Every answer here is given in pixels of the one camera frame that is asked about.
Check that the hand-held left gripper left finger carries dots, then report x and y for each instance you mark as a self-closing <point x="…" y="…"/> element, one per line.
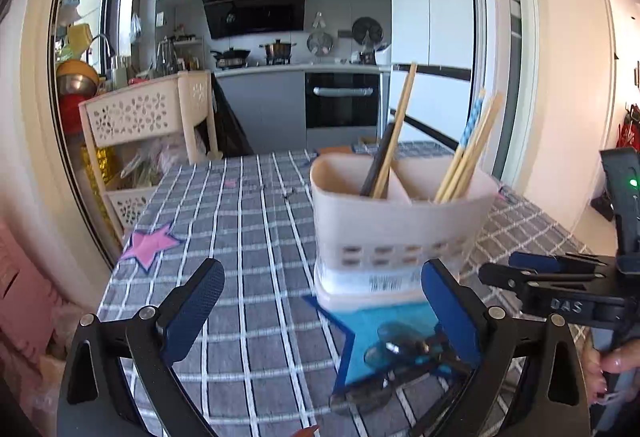
<point x="195" y="307"/>

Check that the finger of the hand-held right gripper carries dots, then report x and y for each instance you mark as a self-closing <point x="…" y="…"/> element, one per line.
<point x="532" y="262"/>
<point x="505" y="278"/>

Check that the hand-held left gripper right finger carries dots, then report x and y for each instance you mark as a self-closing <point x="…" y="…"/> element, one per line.
<point x="450" y="312"/>

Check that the beige plastic utensil holder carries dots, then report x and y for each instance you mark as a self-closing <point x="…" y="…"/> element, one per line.
<point x="400" y="227"/>

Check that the bundle of wooden chopsticks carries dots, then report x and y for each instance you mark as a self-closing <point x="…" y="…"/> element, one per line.
<point x="487" y="124"/>

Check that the person's right hand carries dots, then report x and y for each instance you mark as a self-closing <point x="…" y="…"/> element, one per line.
<point x="596" y="367"/>

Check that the grey checked tablecloth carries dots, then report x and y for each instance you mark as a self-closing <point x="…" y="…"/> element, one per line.
<point x="260" y="227"/>

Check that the gold foil package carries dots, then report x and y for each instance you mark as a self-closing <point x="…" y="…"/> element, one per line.
<point x="99" y="167"/>

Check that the grey lower kitchen cabinet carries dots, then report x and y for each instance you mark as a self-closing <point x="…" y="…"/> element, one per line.
<point x="262" y="112"/>

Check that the beige plastic storage cart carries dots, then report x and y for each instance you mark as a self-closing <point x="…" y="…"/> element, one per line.
<point x="135" y="109"/>

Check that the black built-in oven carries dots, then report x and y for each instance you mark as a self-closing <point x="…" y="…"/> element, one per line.
<point x="342" y="102"/>

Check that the glass kettle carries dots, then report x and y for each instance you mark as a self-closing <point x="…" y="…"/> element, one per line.
<point x="167" y="57"/>

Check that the black wok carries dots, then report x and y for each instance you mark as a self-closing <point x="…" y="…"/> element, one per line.
<point x="231" y="54"/>

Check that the yellow bowl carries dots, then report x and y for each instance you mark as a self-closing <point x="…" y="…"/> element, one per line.
<point x="77" y="73"/>

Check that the white refrigerator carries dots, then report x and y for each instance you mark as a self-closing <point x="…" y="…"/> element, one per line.
<point x="430" y="17"/>

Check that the steel cooking pot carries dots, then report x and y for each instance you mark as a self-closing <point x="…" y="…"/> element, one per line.
<point x="277" y="51"/>

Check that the kitchen faucet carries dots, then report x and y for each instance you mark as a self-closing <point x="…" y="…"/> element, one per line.
<point x="102" y="46"/>

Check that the round black pan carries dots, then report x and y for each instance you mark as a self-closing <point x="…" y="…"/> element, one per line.
<point x="367" y="31"/>

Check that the round metal strainer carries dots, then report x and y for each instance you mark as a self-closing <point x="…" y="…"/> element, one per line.
<point x="320" y="43"/>

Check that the black range hood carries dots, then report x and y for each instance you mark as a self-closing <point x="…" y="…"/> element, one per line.
<point x="255" y="9"/>

